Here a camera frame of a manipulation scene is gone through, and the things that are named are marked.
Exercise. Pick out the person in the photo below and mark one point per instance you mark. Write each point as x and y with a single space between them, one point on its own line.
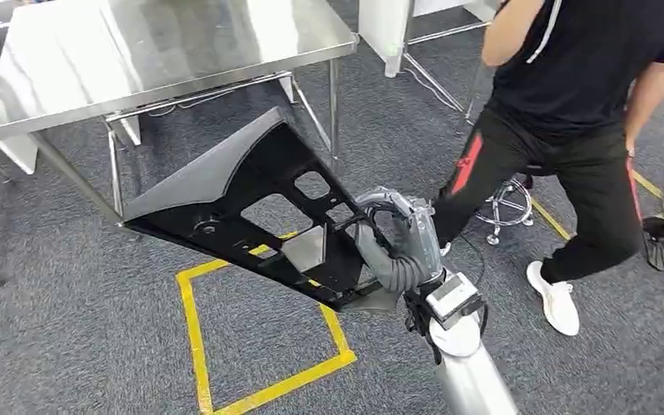
572 74

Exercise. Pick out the black plastic slotted panel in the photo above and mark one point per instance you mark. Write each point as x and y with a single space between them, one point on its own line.
194 177

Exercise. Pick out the yellow tape strip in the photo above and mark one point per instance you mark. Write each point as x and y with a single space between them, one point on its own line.
552 220

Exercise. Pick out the yellow tape square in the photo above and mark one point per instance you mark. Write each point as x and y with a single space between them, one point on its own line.
194 332

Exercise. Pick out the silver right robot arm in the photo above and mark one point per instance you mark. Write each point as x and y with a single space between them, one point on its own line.
472 378

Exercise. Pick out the chrome wheeled stool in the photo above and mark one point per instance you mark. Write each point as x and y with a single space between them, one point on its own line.
506 209

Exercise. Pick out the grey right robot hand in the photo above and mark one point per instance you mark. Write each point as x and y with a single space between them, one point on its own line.
423 240

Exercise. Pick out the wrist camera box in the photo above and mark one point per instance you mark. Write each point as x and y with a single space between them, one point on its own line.
452 298

